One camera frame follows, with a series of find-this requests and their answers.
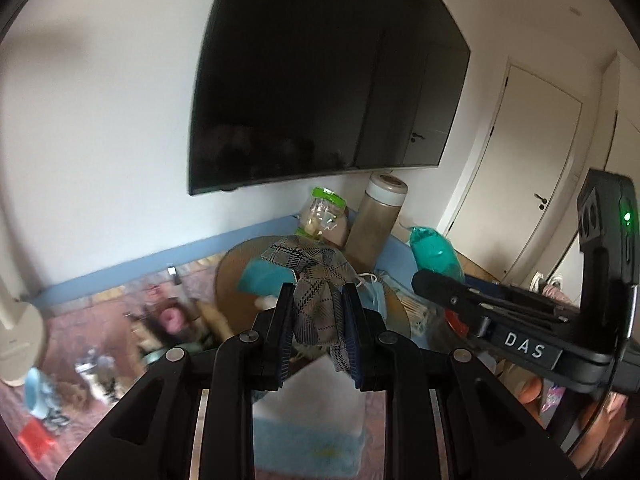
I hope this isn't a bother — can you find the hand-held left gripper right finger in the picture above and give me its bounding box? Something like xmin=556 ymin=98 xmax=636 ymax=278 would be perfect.
xmin=342 ymin=282 xmax=581 ymax=480

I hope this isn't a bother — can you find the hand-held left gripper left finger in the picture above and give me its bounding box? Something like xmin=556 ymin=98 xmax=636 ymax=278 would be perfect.
xmin=55 ymin=282 xmax=296 ymax=480

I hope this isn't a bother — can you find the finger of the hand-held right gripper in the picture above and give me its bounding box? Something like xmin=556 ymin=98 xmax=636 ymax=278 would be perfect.
xmin=411 ymin=268 xmax=576 ymax=338

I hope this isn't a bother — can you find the blue face mask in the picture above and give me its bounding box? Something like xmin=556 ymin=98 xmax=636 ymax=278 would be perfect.
xmin=356 ymin=272 xmax=398 ymax=321

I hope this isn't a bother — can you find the teal cloth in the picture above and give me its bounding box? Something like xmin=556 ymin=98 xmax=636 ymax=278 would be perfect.
xmin=237 ymin=258 xmax=296 ymax=296

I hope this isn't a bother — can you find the beige blue plaid cloth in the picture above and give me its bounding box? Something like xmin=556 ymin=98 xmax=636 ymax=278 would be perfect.
xmin=260 ymin=235 xmax=358 ymax=373

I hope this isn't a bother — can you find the teal plastic bag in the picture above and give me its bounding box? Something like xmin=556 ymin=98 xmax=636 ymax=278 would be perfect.
xmin=409 ymin=225 xmax=466 ymax=283

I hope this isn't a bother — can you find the clear cotton swab box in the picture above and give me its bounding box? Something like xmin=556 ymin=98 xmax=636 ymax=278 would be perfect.
xmin=392 ymin=287 xmax=436 ymax=336

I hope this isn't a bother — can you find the brown bottle white cap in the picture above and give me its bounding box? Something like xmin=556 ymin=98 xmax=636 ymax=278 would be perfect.
xmin=345 ymin=172 xmax=410 ymax=271

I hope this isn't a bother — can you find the blue tissue pack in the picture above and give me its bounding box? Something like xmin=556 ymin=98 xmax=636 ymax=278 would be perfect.
xmin=252 ymin=360 xmax=366 ymax=476

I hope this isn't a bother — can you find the pink round object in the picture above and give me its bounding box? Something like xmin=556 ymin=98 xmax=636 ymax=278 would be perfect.
xmin=150 ymin=305 xmax=186 ymax=336

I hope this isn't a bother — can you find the clear jar green lid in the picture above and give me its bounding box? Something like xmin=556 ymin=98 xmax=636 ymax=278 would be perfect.
xmin=295 ymin=186 xmax=351 ymax=248

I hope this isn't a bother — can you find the white door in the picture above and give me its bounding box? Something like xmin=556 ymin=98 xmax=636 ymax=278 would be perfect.
xmin=602 ymin=55 xmax=640 ymax=181
xmin=437 ymin=62 xmax=583 ymax=281

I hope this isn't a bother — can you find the pink patterned blanket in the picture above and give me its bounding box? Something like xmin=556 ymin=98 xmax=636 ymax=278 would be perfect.
xmin=0 ymin=255 xmax=386 ymax=480

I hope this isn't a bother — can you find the black television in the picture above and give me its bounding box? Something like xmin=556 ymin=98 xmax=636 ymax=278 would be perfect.
xmin=187 ymin=0 xmax=472 ymax=197

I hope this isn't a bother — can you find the light blue small object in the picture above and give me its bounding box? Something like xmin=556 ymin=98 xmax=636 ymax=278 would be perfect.
xmin=22 ymin=367 xmax=63 ymax=418

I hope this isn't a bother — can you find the white desk lamp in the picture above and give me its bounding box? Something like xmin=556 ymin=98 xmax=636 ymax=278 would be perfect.
xmin=0 ymin=240 xmax=48 ymax=386

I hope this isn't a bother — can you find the red small object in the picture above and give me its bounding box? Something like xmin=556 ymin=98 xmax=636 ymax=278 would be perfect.
xmin=17 ymin=420 xmax=56 ymax=453

